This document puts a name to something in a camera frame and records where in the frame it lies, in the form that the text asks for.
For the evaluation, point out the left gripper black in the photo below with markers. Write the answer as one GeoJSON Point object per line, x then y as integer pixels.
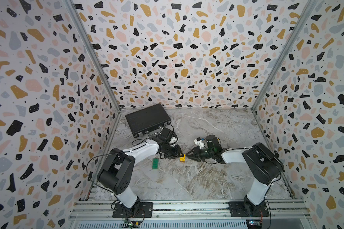
{"type": "Point", "coordinates": [176, 154]}

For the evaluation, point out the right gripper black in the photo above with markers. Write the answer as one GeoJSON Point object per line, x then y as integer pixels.
{"type": "Point", "coordinates": [195, 154]}

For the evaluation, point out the yellow square lego brick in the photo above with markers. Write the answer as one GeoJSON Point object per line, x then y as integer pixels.
{"type": "Point", "coordinates": [182, 159]}

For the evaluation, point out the green lego brick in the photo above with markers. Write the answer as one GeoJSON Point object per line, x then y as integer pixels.
{"type": "Point", "coordinates": [155, 164]}

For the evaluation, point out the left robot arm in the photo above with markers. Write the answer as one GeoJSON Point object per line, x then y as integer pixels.
{"type": "Point", "coordinates": [116, 171]}

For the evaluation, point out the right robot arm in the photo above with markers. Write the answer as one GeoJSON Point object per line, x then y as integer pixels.
{"type": "Point", "coordinates": [263, 164]}

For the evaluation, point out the black briefcase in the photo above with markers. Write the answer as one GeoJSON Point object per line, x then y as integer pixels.
{"type": "Point", "coordinates": [147, 120]}

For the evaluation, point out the small circuit board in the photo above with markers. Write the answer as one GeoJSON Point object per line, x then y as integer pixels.
{"type": "Point", "coordinates": [129, 224]}

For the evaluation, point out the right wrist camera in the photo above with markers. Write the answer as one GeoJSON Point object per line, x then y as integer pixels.
{"type": "Point", "coordinates": [200, 142]}

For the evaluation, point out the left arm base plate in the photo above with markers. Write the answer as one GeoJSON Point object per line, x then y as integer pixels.
{"type": "Point", "coordinates": [139, 210]}

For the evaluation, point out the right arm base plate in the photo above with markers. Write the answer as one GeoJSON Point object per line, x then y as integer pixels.
{"type": "Point", "coordinates": [247, 209]}

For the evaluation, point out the aluminium front rail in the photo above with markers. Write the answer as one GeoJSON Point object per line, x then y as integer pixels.
{"type": "Point", "coordinates": [194, 209]}

